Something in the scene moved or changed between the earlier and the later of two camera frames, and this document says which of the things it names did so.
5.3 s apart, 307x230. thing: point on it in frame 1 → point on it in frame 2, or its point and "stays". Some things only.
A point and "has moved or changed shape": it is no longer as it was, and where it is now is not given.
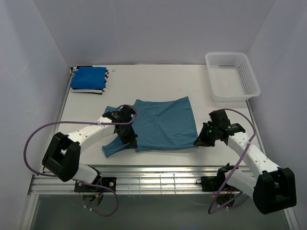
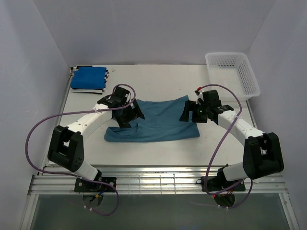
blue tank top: (88, 77) stays
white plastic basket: (231, 77) stays
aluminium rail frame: (131, 180) stays
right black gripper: (202, 140) → (188, 107)
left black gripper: (133, 143) → (134, 113)
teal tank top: (162, 124) has moved or changed shape
